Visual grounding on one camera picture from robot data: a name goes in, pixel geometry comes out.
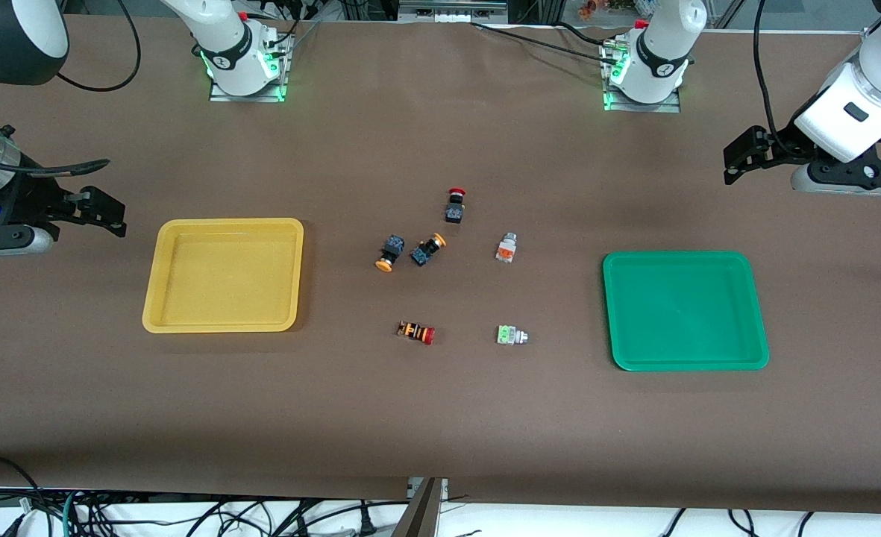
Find yellow plastic tray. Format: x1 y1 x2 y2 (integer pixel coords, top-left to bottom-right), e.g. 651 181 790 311
142 218 305 334

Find green plastic tray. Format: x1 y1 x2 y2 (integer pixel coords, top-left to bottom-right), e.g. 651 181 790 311
602 251 771 372

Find colourful small background objects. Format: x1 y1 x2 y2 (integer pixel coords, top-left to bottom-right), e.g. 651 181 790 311
578 0 661 19

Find red button orange striped base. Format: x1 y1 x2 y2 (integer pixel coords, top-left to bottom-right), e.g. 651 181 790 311
397 320 436 346

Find brown table cover sheet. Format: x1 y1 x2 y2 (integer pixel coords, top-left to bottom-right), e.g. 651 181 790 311
0 15 881 515

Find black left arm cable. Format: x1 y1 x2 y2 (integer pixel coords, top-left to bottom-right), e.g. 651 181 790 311
752 0 810 154

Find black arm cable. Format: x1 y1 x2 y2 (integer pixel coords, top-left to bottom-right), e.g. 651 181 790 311
0 0 142 180
752 0 810 154

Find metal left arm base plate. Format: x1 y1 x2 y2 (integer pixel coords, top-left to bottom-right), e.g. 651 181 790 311
602 41 681 113

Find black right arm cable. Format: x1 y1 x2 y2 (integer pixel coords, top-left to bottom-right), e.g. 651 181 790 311
0 0 142 180

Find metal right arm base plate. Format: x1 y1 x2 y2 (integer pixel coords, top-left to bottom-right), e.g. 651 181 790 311
209 30 289 103

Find short thin black cable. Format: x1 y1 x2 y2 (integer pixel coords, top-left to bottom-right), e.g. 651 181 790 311
556 21 620 44

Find long thin black cable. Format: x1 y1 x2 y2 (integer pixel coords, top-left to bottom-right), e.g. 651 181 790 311
470 21 620 64

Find looping black floor cable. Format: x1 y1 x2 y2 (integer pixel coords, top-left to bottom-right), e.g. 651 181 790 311
0 453 46 515

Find teal floor cable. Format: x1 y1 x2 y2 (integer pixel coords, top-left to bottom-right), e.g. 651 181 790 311
60 489 83 537

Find tangled black floor cables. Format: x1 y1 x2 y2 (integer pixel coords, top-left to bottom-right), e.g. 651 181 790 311
75 494 411 537

